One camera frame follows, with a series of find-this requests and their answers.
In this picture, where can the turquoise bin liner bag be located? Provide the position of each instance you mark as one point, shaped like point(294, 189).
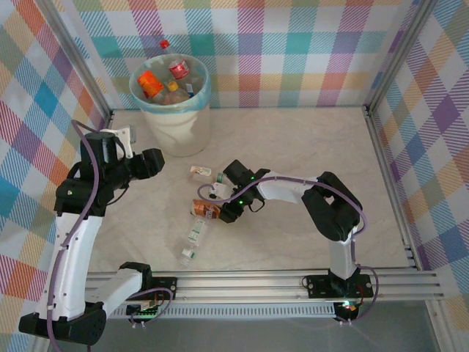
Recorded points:
point(203, 89)

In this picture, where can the brown coffee drink bottle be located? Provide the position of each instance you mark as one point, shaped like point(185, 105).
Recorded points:
point(203, 209)

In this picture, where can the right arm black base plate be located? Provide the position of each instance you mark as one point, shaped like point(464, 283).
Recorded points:
point(318, 286)

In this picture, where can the orange label bottle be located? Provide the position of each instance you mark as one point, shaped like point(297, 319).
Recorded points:
point(150, 83)

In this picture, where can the aluminium frame post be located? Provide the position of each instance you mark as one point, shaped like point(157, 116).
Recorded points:
point(84, 66)
point(399, 55)

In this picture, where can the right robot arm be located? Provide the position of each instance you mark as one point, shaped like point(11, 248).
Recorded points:
point(282, 188)

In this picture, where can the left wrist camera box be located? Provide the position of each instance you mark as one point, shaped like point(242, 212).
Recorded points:
point(122, 133)

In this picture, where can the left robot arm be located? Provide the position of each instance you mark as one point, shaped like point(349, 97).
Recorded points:
point(73, 264)

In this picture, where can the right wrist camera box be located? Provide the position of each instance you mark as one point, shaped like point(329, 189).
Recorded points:
point(221, 190)

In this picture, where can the red label red cap bottle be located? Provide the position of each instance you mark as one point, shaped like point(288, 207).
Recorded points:
point(178, 69)

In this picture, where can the left controller board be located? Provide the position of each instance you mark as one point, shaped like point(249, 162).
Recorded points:
point(144, 311)

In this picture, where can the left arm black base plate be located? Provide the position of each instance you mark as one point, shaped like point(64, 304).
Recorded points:
point(165, 287)

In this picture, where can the yellow orange juice bottle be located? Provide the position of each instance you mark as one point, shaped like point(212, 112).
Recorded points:
point(173, 88)

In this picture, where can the aluminium table edge rail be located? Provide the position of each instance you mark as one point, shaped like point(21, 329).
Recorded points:
point(380, 146)
point(107, 121)

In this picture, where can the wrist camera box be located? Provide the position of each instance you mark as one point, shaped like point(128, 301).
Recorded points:
point(221, 190)
point(122, 133)

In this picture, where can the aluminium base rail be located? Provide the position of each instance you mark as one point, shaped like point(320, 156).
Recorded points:
point(238, 286)

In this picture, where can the clear bottle green white label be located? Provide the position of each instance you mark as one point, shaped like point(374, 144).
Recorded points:
point(197, 231)

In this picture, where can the controller board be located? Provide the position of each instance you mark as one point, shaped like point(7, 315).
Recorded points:
point(346, 307)
point(144, 311)

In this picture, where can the right controller board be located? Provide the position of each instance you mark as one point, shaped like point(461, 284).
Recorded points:
point(346, 307)

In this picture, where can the small white label bottle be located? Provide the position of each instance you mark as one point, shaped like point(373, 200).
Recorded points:
point(199, 172)

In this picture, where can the white plastic bin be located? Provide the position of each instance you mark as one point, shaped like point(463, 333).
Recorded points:
point(176, 135)

